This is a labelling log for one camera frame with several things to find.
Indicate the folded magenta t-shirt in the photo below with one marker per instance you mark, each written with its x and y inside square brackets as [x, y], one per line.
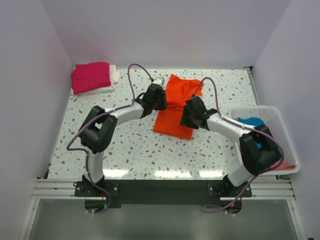
[90, 76]

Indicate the aluminium frame rail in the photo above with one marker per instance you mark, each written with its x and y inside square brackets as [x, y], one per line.
[262, 188]

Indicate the teal t-shirt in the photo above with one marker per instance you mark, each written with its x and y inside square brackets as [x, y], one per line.
[254, 121]

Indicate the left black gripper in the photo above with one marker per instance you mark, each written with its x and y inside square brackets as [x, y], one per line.
[164, 104]

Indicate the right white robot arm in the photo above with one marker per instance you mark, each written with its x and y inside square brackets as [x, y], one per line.
[259, 151]

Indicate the white plastic laundry basket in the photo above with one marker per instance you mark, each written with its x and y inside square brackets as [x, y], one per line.
[274, 121]

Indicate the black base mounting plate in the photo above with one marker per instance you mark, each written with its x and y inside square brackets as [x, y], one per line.
[113, 194]

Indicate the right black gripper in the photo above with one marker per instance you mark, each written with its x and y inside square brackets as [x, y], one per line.
[184, 120]

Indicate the orange t-shirt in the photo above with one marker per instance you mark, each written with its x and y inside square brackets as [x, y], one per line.
[177, 91]

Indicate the pink t-shirt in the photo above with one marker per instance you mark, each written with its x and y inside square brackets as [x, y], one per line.
[283, 167]

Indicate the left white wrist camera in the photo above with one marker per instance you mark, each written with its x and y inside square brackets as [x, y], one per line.
[159, 81]

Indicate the folded white t-shirt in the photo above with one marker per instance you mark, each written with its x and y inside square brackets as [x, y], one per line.
[114, 75]

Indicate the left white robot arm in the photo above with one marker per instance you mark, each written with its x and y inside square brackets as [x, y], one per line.
[99, 126]

